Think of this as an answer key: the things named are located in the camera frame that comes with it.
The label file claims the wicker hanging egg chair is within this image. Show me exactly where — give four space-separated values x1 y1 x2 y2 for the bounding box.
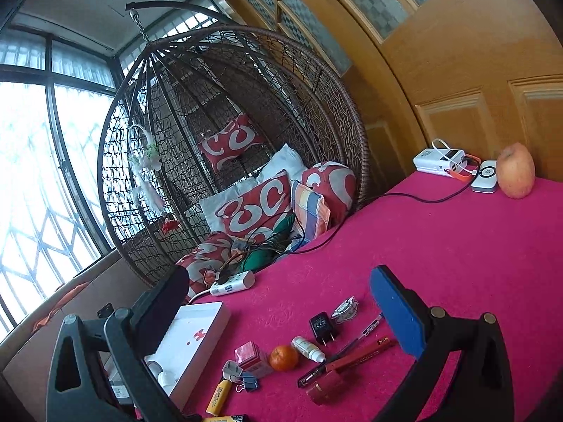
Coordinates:
97 24 369 284

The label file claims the clear gel pen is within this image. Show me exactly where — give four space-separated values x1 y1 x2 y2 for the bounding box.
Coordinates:
326 314 384 362

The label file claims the white dropper bottle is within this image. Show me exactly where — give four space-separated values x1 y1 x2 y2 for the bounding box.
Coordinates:
291 336 327 363

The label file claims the crumpled red white patterned cushion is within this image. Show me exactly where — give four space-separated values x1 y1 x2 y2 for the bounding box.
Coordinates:
175 231 236 300

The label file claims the white dream catcher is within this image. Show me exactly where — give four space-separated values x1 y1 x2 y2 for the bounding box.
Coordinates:
127 124 164 214

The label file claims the white power bank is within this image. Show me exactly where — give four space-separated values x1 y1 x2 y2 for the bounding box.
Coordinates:
413 147 466 178

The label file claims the white cylinder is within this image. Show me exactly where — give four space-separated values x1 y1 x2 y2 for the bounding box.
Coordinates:
157 371 177 396

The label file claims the pink cube box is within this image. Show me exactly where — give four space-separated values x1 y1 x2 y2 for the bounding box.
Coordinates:
234 341 272 379

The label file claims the small red white patterned cushion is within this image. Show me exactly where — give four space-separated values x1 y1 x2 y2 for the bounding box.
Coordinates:
197 114 265 173

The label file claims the orange mandarin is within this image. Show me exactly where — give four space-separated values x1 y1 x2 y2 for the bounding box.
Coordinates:
270 345 300 372

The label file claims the long red pen box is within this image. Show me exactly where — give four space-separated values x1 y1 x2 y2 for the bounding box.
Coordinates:
325 336 397 372

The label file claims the red yellow apple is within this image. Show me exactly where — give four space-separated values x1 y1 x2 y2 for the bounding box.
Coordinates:
496 142 537 200

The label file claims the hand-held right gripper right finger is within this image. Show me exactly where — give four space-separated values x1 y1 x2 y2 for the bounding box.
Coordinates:
369 265 515 422

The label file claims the plaid pastel cushion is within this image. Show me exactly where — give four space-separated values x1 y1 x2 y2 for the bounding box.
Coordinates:
290 180 331 242

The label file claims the green cloth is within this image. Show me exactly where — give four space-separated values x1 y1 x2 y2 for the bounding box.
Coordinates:
243 215 296 272

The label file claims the white pillow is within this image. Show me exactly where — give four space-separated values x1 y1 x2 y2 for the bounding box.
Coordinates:
199 143 307 234

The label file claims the round red white patterned cushion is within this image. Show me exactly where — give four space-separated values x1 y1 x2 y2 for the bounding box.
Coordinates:
301 162 357 226

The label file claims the white power strip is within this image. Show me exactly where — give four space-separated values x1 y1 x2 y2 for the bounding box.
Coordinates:
210 270 256 296

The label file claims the white round pocket device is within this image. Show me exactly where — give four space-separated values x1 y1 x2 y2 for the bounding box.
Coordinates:
471 160 499 194

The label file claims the black charger adapter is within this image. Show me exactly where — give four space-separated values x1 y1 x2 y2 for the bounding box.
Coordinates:
310 312 340 346

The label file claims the dark pen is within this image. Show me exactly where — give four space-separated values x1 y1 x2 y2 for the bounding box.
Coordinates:
297 360 329 389

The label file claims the window with metal grille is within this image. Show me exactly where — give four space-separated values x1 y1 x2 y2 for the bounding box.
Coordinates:
0 11 214 332

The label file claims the black cable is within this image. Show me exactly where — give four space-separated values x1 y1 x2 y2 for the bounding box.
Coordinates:
246 176 476 256

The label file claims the white shallow box tray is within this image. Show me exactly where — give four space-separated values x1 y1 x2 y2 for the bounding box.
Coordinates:
144 301 232 410

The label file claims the black chair stand with chain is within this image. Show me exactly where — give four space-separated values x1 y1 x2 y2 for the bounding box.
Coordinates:
125 1 234 44

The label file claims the white charging cable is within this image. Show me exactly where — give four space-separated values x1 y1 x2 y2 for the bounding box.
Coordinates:
430 138 468 173

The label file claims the orange strap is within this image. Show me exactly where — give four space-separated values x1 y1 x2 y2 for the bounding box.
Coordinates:
452 154 481 182

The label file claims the red lipstick tube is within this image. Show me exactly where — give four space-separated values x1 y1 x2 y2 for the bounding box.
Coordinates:
306 371 346 406

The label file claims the brown cardboard sheet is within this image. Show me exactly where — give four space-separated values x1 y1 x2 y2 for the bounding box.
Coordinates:
0 252 179 411

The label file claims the orange cloth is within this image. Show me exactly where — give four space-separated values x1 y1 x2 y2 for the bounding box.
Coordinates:
32 281 91 331

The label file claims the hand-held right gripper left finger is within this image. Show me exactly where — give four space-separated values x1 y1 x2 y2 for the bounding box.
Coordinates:
46 266 190 422

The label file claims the grey binder clip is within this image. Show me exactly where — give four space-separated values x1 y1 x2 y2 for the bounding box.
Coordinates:
222 360 243 383

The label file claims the square red white patterned cushion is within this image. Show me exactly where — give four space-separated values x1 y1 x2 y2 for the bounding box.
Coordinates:
219 171 295 243

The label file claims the blue binder clip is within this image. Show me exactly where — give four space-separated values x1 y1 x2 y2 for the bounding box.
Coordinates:
235 371 260 393

